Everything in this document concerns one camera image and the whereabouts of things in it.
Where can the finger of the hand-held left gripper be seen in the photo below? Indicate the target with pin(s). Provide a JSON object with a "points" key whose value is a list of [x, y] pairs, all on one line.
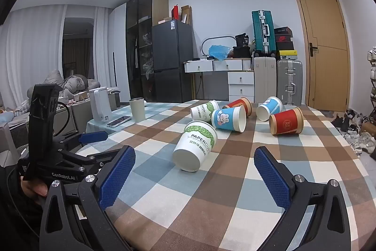
{"points": [[94, 137], [98, 159]]}

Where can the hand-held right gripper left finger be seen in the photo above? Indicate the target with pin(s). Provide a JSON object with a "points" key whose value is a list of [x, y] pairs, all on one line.
{"points": [[116, 177]]}

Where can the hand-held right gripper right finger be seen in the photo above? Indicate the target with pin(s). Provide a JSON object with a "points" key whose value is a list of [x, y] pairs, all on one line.
{"points": [[271, 177]]}

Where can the white green leaf paper cup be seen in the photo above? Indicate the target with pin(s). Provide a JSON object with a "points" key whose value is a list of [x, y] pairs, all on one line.
{"points": [[204, 111], [195, 148]]}

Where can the red paper cup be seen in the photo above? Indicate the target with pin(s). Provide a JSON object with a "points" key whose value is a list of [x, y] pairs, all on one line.
{"points": [[286, 122], [239, 105]]}

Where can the blue bunny paper cup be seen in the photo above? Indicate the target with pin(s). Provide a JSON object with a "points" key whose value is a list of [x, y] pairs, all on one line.
{"points": [[268, 108], [229, 119]]}

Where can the person's left hand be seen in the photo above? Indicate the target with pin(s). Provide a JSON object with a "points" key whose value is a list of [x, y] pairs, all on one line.
{"points": [[33, 187]]}

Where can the white smartphone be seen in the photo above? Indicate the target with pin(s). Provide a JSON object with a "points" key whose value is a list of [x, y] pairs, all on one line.
{"points": [[119, 121]]}

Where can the white electric kettle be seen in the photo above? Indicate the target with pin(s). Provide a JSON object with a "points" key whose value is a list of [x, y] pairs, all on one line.
{"points": [[100, 105]]}

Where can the beige tumbler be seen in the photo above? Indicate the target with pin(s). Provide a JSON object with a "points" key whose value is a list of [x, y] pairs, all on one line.
{"points": [[137, 109]]}

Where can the grey sofa with clothes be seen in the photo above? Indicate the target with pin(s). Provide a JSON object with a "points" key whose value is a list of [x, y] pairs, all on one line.
{"points": [[70, 83]]}

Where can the checkered tablecloth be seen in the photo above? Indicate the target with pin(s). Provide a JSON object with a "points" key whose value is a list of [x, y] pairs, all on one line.
{"points": [[205, 198]]}

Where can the white curtain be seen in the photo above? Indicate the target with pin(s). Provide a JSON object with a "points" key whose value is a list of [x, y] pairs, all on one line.
{"points": [[35, 48], [102, 45]]}

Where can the white wardrobe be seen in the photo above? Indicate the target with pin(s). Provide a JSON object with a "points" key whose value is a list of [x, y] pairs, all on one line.
{"points": [[119, 45]]}

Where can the pile of shoes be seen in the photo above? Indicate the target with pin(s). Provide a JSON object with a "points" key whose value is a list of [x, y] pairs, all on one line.
{"points": [[355, 130]]}

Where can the silver suitcase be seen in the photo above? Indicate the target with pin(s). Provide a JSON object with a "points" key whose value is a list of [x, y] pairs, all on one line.
{"points": [[289, 82]]}

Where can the white suitcase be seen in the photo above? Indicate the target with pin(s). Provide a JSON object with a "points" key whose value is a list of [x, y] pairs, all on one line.
{"points": [[264, 80]]}

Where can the dark grey refrigerator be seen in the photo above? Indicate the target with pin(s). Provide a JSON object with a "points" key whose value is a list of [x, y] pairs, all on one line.
{"points": [[171, 60]]}

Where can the dark glass cabinet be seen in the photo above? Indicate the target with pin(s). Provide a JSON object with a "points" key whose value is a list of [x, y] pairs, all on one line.
{"points": [[142, 33]]}

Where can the white drawer desk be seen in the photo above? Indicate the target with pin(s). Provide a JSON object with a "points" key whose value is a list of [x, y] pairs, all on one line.
{"points": [[235, 65]]}

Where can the yellow and black shoe box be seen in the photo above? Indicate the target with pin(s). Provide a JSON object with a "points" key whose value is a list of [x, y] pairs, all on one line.
{"points": [[287, 55]]}

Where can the black bag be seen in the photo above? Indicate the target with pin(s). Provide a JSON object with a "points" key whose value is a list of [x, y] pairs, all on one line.
{"points": [[242, 51]]}

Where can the blue plastic bag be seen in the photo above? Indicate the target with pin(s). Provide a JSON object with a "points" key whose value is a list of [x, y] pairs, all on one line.
{"points": [[218, 51]]}

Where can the red and black shoe box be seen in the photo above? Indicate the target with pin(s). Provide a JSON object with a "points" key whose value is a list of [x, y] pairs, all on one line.
{"points": [[284, 39]]}

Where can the wooden door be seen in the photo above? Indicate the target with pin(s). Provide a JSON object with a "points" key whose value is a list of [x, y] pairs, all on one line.
{"points": [[323, 48]]}

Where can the teal suitcase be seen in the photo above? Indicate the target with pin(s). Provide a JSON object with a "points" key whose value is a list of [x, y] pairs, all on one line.
{"points": [[260, 33]]}

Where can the oval mirror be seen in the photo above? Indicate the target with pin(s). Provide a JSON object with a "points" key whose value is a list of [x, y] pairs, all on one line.
{"points": [[217, 38]]}

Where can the open cardboard box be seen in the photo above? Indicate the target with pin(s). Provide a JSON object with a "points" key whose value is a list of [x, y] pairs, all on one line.
{"points": [[186, 15]]}

